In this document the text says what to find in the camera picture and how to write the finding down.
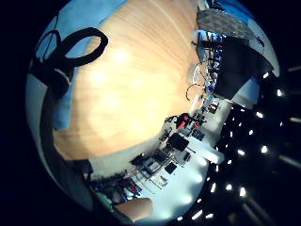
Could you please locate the red item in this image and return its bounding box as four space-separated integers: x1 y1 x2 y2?
177 113 191 130

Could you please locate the row of blue white items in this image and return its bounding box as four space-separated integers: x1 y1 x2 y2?
198 29 228 92

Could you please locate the grey woven cloth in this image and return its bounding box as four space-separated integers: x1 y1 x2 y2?
196 8 253 40

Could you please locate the dark chair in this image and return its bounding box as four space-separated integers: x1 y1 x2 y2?
74 158 94 174

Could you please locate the small black monitor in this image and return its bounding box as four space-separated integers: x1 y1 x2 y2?
164 161 179 175

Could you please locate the large black chair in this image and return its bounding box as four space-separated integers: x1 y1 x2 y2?
215 35 275 101

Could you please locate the green item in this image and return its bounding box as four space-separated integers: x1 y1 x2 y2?
96 191 115 213

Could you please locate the group of ceiling lamps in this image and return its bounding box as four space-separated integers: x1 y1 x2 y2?
176 65 301 221

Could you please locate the thin black cable loop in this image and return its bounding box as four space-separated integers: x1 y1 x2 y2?
185 83 205 102

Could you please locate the thick black cable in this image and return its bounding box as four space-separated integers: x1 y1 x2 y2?
39 89 95 212

